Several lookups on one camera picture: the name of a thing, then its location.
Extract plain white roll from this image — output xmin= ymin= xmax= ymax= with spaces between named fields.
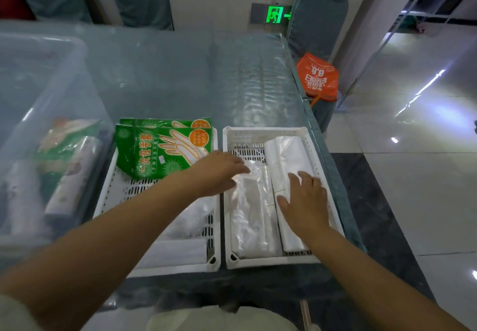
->
xmin=4 ymin=159 xmax=46 ymax=235

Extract flat white folded bag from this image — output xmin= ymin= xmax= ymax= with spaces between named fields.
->
xmin=136 ymin=238 xmax=208 ymax=270

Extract crinkled clear plastic bag bundle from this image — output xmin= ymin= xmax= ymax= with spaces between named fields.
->
xmin=228 ymin=160 xmax=282 ymax=259

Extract person's left hand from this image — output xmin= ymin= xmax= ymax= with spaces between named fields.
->
xmin=187 ymin=151 xmax=251 ymax=198

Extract clear plastic storage bin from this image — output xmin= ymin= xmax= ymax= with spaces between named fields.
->
xmin=0 ymin=32 xmax=115 ymax=270

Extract green disposable glove packet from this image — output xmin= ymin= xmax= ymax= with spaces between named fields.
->
xmin=114 ymin=124 xmax=211 ymax=180
xmin=119 ymin=117 xmax=212 ymax=130

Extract person's left forearm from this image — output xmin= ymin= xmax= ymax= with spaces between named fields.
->
xmin=0 ymin=169 xmax=198 ymax=331

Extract green exit sign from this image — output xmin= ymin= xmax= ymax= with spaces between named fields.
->
xmin=250 ymin=3 xmax=293 ymax=25

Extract person's right hand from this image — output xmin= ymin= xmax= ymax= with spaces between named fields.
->
xmin=277 ymin=171 xmax=332 ymax=246

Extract loose clear plastic bag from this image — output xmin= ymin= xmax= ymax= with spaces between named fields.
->
xmin=159 ymin=195 xmax=217 ymax=241

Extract person's right forearm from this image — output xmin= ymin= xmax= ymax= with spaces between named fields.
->
xmin=304 ymin=226 xmax=472 ymax=331

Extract orange printed hand fan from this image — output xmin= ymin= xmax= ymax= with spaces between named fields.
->
xmin=296 ymin=52 xmax=340 ymax=107

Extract smooth white plastic bag bundle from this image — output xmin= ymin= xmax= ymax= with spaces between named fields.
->
xmin=263 ymin=136 xmax=318 ymax=253

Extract green and white packet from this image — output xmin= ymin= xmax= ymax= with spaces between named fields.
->
xmin=37 ymin=118 xmax=102 ymax=174

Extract person's pale sleeve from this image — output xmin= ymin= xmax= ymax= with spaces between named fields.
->
xmin=0 ymin=293 xmax=42 ymax=331

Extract white perforated plastic basket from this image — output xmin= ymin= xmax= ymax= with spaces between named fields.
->
xmin=93 ymin=126 xmax=221 ymax=278
xmin=222 ymin=126 xmax=345 ymax=270

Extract person's white trousers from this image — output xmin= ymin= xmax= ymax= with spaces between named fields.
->
xmin=145 ymin=306 xmax=321 ymax=331

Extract teal tablecloth with clear cover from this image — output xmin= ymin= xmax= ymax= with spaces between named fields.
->
xmin=0 ymin=19 xmax=368 ymax=322

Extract white printed roll packet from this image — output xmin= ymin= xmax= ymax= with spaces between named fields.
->
xmin=44 ymin=136 xmax=104 ymax=219

